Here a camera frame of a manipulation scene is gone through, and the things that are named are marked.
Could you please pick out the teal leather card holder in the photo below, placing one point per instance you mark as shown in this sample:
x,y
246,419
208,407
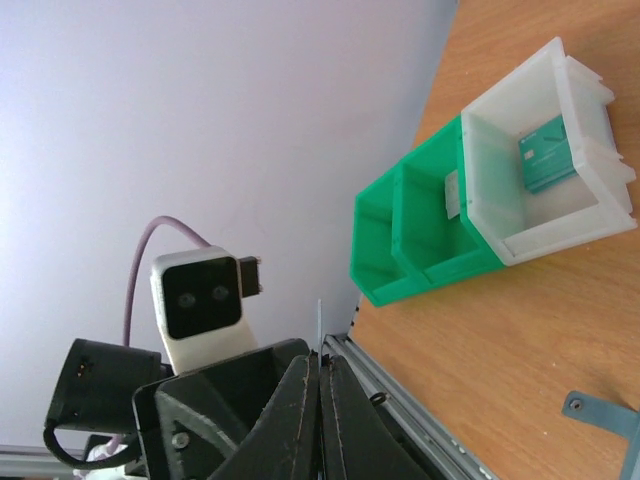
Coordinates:
x,y
610,417

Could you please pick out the white plastic bin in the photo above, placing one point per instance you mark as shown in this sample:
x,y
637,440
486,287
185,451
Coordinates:
x,y
520,226

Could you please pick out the silver card in green bin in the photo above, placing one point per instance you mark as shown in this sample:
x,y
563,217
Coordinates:
x,y
452,195

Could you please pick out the left aluminium side rail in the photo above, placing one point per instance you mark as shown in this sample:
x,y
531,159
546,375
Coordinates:
x,y
427,441

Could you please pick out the teal credit card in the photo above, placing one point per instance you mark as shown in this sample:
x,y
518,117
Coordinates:
x,y
546,157

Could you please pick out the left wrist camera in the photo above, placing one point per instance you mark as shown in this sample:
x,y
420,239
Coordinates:
x,y
198,301

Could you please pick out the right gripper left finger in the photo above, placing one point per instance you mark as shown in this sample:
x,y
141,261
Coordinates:
x,y
283,444

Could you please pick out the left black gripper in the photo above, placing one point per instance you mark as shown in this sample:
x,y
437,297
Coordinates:
x,y
115,405

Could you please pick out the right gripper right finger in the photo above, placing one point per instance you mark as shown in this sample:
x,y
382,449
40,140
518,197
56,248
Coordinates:
x,y
356,444

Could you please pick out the green two-compartment bin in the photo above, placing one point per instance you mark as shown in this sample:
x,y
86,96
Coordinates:
x,y
403,244

